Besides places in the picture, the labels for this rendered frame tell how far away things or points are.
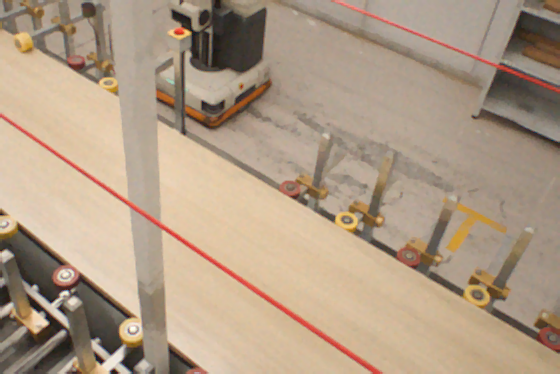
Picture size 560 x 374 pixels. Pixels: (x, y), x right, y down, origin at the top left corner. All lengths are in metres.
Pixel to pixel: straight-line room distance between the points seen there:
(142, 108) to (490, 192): 3.09
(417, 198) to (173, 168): 1.84
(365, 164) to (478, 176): 0.73
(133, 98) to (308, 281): 1.08
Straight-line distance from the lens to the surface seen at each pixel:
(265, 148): 3.77
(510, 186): 4.01
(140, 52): 0.99
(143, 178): 1.15
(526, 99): 4.65
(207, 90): 3.76
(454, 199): 2.03
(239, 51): 3.83
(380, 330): 1.88
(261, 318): 1.83
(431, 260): 2.22
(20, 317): 1.99
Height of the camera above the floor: 2.42
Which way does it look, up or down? 42 degrees down
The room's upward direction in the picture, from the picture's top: 6 degrees clockwise
